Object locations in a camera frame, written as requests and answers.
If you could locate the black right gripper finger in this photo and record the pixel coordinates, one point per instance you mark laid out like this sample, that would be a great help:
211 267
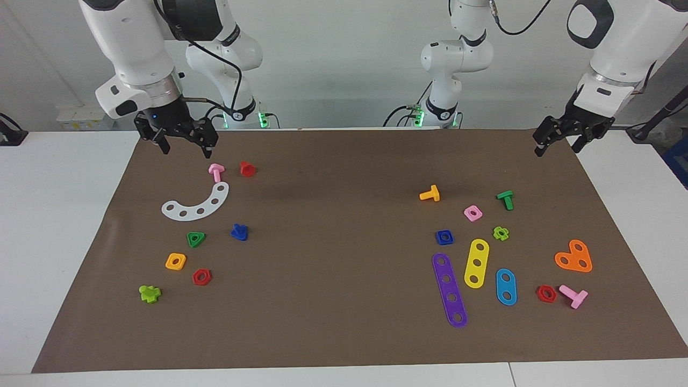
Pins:
208 149
163 144

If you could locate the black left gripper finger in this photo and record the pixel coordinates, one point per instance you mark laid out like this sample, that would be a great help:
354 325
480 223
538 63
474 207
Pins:
581 143
542 142

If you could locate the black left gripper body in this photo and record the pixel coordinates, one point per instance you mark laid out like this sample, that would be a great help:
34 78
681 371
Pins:
583 121

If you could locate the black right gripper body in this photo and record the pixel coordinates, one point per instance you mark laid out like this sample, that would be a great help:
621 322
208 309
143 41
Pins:
172 123

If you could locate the blue plastic bolt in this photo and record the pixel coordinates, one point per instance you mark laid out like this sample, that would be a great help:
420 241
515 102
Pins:
239 233

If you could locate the blue square plastic nut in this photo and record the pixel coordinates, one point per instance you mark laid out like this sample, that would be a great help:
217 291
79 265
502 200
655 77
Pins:
438 241

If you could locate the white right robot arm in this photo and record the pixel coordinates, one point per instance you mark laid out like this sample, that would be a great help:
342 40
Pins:
129 43

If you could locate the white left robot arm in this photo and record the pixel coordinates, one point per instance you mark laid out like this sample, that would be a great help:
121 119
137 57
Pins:
618 48

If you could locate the pink plastic bolt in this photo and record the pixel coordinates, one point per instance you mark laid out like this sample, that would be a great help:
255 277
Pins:
574 295
216 171

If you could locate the red plastic bolt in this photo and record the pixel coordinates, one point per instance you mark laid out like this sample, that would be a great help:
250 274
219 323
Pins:
247 170

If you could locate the white curved five-hole plate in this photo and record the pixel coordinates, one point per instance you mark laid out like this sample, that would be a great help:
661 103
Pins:
207 207

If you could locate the dark green plastic bolt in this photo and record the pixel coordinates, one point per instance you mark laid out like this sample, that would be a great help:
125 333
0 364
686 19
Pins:
506 199

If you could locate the black stand pole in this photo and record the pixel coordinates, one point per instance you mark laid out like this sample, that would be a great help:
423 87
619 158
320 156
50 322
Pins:
664 113

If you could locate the green triangular plastic nut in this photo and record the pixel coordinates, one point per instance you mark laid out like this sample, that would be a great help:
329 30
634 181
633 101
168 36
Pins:
191 236

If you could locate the lime green cross-shaped nut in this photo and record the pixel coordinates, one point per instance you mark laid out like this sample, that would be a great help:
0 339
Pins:
501 228

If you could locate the blue box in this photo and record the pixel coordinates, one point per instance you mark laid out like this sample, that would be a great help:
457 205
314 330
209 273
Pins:
678 161

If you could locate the pink square plastic nut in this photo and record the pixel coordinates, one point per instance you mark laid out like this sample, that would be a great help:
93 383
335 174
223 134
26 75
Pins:
478 217

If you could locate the orange square plastic nut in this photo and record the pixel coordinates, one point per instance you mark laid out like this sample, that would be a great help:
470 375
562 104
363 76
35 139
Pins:
181 258

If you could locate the orange heart-shaped plastic plate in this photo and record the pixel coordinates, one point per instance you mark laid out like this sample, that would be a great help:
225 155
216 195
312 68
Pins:
574 259

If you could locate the orange plastic bolt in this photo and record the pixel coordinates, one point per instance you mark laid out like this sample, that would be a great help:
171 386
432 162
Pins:
431 194

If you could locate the yellow three-hole plastic plate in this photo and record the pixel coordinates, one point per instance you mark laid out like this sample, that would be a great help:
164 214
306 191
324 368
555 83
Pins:
477 255

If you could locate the red hexagonal plastic nut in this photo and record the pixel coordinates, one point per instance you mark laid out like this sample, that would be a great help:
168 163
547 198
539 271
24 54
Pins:
539 294
195 279

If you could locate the blue two-hole plastic plate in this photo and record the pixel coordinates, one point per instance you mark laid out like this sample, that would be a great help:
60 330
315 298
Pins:
506 287

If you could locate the lime green cross-head bolt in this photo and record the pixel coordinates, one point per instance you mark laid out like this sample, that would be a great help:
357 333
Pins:
149 294

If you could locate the black device on table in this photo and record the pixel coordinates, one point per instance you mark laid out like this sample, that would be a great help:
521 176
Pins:
12 134

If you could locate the purple four-hole plastic plate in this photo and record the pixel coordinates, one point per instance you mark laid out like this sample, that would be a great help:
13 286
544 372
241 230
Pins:
444 271

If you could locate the brown table mat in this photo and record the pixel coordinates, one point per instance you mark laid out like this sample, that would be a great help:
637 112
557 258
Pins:
333 269

